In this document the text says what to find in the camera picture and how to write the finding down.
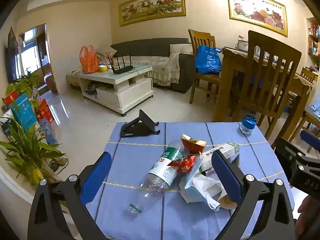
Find white tissue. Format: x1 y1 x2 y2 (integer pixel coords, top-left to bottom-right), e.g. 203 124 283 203
178 174 223 209

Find black router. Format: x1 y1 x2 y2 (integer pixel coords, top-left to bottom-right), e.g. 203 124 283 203
108 54 134 75

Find flower painting gold frame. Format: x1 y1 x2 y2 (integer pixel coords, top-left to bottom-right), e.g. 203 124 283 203
226 0 288 38

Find grey sofa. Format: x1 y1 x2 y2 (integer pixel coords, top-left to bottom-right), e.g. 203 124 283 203
110 38 196 93

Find blue tablecloth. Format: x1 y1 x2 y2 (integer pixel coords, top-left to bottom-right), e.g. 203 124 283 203
84 122 296 240

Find black phone stand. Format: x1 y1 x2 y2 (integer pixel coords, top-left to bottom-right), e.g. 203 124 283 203
120 109 160 138

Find blue shopping bag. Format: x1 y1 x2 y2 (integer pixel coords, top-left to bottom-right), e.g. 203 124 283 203
195 45 223 75

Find orange plastic bag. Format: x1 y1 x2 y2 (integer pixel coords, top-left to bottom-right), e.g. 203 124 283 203
79 45 100 74

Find glass jar blue lid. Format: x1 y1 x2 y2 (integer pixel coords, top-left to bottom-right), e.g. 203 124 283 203
239 115 257 136

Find clear plastic bottle green label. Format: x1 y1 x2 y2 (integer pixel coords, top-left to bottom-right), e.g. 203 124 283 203
127 140 194 215

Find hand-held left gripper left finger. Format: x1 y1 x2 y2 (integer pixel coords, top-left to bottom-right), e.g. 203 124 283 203
27 152 112 240

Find wooden dining table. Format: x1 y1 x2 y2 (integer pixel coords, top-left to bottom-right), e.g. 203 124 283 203
212 46 313 142

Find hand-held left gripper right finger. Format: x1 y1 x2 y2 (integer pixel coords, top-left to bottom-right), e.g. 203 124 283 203
211 150 295 240

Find black television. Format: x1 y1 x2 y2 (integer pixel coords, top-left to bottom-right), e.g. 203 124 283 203
5 27 21 84

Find white pot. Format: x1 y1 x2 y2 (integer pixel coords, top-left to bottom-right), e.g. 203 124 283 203
236 39 249 51

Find white green medicine box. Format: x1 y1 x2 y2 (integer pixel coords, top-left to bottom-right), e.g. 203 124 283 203
199 142 241 176

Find light blue cloth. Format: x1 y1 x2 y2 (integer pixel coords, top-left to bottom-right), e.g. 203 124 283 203
308 103 320 121

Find gold-framed bird painting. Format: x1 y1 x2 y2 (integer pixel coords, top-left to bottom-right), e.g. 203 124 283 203
119 0 187 27

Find wall shelf with books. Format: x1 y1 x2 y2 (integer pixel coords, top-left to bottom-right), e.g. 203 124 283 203
305 17 320 72

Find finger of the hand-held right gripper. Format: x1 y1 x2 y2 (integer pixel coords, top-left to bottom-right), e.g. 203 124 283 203
300 129 320 147
271 137 309 180

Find red gold snack wrapper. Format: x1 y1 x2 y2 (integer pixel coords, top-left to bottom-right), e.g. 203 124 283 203
181 134 207 155

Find green potted plant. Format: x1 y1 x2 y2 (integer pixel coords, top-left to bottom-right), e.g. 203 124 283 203
0 100 66 187
2 71 42 110

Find person's right hand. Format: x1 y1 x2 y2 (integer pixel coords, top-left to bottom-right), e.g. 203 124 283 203
294 194 320 240

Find wooden chair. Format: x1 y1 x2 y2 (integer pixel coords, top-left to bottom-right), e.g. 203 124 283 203
286 67 316 105
231 30 302 140
289 110 320 153
188 29 223 104

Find red gift box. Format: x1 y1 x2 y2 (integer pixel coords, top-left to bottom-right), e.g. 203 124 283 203
34 98 54 123

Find white coffee table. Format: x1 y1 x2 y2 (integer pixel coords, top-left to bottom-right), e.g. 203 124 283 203
76 64 154 117

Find white cushion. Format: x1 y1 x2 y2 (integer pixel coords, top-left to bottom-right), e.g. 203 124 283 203
169 44 193 56

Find blue gift box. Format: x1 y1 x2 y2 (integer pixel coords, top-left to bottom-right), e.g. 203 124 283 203
10 93 41 142

